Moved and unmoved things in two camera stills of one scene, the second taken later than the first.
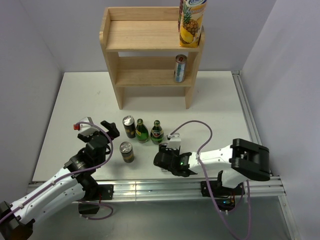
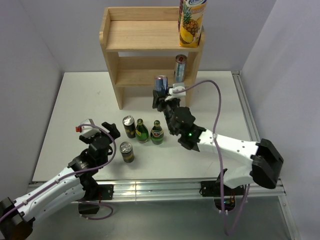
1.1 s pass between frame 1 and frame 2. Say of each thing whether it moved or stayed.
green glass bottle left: stayed
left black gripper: stayed
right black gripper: moved
